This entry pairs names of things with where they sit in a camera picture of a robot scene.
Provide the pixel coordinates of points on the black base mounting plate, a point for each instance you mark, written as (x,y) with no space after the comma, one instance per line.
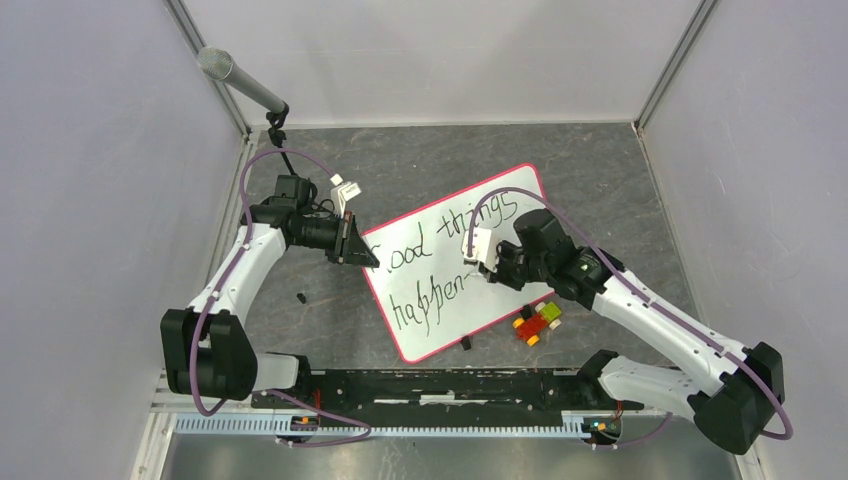
(513,397)

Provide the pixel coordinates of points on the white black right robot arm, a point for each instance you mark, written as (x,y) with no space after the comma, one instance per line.
(728,390)

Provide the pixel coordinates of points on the grey microphone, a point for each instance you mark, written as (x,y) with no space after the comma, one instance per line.
(219,66)

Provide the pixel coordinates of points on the pink framed whiteboard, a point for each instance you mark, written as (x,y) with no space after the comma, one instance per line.
(420,287)

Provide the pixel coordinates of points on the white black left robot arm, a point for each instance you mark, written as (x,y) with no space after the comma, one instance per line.
(206,350)

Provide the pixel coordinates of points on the red toy brick car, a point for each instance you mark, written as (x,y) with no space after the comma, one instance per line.
(534,319)

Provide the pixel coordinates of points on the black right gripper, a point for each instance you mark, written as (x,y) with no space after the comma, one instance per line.
(502,248)

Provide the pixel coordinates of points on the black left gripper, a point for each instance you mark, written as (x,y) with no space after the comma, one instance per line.
(356,251)

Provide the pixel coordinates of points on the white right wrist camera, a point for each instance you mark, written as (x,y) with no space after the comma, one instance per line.
(478,249)

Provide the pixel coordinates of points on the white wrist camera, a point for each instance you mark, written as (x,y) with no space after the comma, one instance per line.
(342,193)
(478,249)

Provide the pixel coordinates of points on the aluminium frame rail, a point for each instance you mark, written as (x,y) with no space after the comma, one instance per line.
(164,400)

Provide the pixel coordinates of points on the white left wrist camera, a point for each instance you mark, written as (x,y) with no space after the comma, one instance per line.
(342,193)

